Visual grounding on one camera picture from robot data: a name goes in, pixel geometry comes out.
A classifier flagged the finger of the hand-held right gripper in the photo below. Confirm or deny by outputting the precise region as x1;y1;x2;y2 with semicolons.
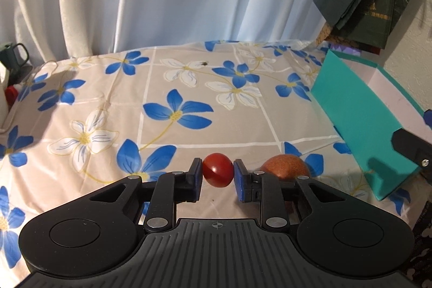
391;109;432;175

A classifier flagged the purple patterned cloth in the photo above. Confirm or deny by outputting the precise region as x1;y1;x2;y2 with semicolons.
329;42;362;56

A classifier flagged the dark green mug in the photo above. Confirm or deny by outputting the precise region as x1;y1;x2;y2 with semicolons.
0;43;30;73

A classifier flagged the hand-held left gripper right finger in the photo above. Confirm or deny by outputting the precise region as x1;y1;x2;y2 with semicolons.
234;159;352;235

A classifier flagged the dark red apple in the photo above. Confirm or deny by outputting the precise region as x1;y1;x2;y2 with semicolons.
260;155;310;181

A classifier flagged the teal cardboard box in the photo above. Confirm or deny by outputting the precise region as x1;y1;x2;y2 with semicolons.
310;49;432;201

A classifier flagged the brown gold patterned bag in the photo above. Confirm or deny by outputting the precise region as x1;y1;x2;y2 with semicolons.
315;21;341;46

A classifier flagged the small red tomato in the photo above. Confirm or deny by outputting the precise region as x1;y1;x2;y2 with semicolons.
202;153;234;188

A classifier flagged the blue floral tablecloth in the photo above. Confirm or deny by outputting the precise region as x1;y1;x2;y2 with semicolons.
0;38;432;288

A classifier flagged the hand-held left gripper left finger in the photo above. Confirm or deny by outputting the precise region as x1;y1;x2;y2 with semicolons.
86;158;204;235

